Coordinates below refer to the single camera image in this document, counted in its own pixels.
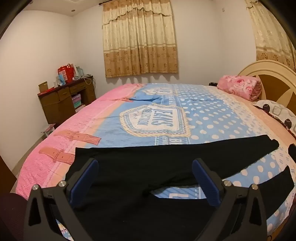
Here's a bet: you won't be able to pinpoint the dark wooden desk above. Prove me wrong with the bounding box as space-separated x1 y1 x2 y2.
38 75 97 129

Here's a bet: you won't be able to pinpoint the red gift bag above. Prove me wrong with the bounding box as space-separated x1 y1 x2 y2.
58 64 74 84

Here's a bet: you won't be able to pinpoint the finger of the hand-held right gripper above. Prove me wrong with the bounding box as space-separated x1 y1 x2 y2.
288 144 296 163

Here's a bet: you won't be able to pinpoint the folded pink floral blanket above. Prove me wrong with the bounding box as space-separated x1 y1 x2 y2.
217 75 262 101

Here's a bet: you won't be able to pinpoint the narrow beige floral curtain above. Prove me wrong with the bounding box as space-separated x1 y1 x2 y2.
245 0 296 71

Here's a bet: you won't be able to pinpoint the cream round headboard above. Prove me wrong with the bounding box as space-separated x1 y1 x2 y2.
238 60 296 109

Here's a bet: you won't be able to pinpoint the white patterned pillow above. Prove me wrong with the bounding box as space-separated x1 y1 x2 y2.
253 100 296 139

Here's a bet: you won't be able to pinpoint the black pants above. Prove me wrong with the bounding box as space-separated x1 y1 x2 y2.
52 135 292 241

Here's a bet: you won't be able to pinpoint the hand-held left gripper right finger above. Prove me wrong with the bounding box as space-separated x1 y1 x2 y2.
192 158 269 241

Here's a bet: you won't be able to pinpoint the small low stool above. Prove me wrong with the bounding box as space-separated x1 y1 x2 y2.
41 124 56 135

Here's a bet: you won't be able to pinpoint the wide beige floral curtain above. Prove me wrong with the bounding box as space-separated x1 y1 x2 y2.
102 0 179 78

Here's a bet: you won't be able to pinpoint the printed pink blue bed cover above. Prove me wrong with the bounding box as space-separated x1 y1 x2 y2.
15 82 296 241

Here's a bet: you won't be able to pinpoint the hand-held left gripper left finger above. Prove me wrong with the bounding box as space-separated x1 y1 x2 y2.
23 158 100 241

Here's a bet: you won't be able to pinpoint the dark maroon seat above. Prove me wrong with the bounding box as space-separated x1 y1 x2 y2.
0 192 28 241

